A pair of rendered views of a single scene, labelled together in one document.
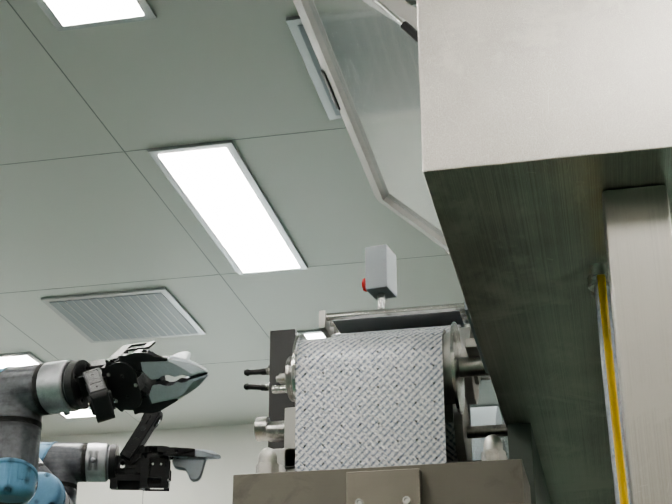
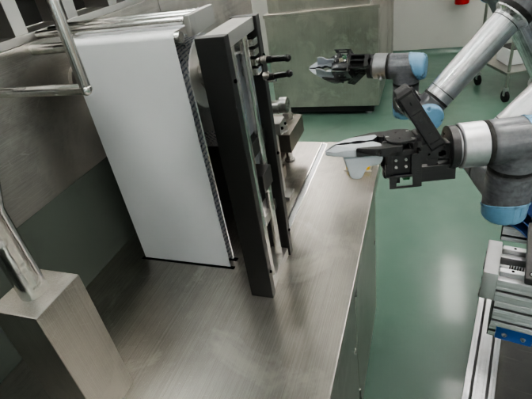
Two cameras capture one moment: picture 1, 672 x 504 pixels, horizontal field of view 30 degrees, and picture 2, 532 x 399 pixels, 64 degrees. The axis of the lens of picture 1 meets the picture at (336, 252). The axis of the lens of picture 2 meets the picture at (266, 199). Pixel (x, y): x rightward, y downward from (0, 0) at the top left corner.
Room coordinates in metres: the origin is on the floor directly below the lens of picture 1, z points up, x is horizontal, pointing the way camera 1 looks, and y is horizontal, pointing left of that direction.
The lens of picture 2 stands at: (3.06, 0.24, 1.57)
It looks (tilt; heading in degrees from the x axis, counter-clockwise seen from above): 32 degrees down; 191
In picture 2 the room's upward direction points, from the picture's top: 10 degrees counter-clockwise
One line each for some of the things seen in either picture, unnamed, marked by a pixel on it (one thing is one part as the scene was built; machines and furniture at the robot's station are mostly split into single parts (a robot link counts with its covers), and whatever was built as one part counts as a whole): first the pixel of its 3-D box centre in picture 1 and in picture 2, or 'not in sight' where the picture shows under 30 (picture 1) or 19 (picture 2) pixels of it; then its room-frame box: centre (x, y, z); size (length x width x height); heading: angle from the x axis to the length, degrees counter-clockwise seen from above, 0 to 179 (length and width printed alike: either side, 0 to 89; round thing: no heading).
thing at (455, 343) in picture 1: (457, 367); not in sight; (1.92, -0.19, 1.25); 0.15 x 0.01 x 0.15; 168
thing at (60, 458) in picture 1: (58, 463); (517, 141); (2.39, 0.54, 1.21); 0.11 x 0.08 x 0.09; 93
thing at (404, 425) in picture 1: (369, 446); not in sight; (1.89, -0.05, 1.11); 0.23 x 0.01 x 0.18; 78
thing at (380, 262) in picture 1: (377, 272); not in sight; (2.51, -0.09, 1.66); 0.07 x 0.07 x 0.10; 69
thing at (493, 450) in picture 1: (493, 450); not in sight; (1.68, -0.21, 1.05); 0.04 x 0.04 x 0.04
